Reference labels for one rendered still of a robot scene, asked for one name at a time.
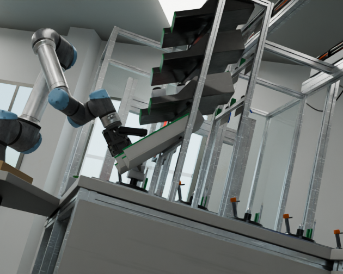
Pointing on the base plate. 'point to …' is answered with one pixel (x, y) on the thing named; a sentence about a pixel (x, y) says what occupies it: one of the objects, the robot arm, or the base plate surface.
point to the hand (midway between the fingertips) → (139, 168)
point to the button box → (68, 185)
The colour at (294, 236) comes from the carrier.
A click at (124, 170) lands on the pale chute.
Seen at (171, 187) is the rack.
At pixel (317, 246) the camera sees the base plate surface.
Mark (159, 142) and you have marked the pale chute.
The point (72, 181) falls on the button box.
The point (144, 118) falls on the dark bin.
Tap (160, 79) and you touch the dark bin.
